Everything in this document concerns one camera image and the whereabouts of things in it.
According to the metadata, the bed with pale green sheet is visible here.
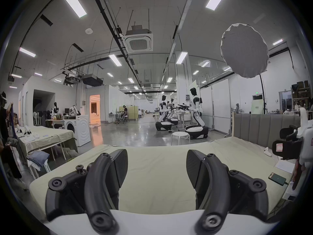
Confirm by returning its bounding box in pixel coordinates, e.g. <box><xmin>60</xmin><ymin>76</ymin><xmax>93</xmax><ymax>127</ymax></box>
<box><xmin>29</xmin><ymin>136</ymin><xmax>302</xmax><ymax>220</ymax></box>

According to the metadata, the white washing machine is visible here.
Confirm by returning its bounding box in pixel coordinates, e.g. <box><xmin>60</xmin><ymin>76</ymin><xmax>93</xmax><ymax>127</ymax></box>
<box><xmin>64</xmin><ymin>105</ymin><xmax>90</xmax><ymax>147</ymax></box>

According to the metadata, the stool with folded jeans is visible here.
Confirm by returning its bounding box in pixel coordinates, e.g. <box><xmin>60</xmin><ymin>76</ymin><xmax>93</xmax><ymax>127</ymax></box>
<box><xmin>26</xmin><ymin>151</ymin><xmax>52</xmax><ymax>179</ymax></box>

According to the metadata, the person's right hand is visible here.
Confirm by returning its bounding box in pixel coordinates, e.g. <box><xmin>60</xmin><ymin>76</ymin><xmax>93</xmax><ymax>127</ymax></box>
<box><xmin>291</xmin><ymin>159</ymin><xmax>306</xmax><ymax>190</ymax></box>

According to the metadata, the white round stool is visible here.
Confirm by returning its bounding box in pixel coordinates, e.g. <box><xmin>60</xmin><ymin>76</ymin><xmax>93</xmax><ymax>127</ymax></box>
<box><xmin>171</xmin><ymin>132</ymin><xmax>191</xmax><ymax>146</ymax></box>

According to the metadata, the white box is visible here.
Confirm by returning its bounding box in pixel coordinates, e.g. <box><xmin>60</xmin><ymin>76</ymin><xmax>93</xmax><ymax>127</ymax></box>
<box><xmin>283</xmin><ymin>181</ymin><xmax>298</xmax><ymax>202</ymax></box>

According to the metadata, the white paper sheet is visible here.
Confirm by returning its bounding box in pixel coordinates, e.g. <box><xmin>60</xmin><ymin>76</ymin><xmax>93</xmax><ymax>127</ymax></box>
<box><xmin>275</xmin><ymin>159</ymin><xmax>295</xmax><ymax>174</ymax></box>

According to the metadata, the table with pale green sheet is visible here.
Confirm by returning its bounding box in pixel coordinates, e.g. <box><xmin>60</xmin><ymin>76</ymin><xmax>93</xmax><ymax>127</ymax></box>
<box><xmin>15</xmin><ymin>124</ymin><xmax>75</xmax><ymax>161</ymax></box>

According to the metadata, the round white diffuser lamp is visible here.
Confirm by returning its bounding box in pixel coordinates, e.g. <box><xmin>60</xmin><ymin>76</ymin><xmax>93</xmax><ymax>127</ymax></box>
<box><xmin>220</xmin><ymin>23</ymin><xmax>269</xmax><ymax>115</ymax></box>

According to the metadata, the grey padded headboard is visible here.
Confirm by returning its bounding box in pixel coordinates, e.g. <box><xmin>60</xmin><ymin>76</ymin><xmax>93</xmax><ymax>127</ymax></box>
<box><xmin>232</xmin><ymin>113</ymin><xmax>303</xmax><ymax>149</ymax></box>

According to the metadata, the black phone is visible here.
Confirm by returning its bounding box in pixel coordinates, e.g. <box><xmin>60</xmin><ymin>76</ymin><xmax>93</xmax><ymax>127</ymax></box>
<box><xmin>268</xmin><ymin>172</ymin><xmax>287</xmax><ymax>186</ymax></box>

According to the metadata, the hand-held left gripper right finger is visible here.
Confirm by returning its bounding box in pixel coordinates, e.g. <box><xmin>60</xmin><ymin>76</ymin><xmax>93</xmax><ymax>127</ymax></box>
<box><xmin>186</xmin><ymin>150</ymin><xmax>269</xmax><ymax>232</ymax></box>

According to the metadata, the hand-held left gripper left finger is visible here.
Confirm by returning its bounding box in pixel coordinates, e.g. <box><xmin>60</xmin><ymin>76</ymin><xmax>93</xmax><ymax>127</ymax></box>
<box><xmin>45</xmin><ymin>149</ymin><xmax>129</xmax><ymax>232</ymax></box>

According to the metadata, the shelf with cartons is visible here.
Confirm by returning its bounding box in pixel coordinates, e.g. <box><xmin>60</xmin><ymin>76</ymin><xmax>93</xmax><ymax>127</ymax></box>
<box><xmin>291</xmin><ymin>80</ymin><xmax>313</xmax><ymax>112</ymax></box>

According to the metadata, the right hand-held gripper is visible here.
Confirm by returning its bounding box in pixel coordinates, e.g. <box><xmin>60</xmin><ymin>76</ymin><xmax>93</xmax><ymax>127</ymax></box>
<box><xmin>272</xmin><ymin>107</ymin><xmax>313</xmax><ymax>167</ymax></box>

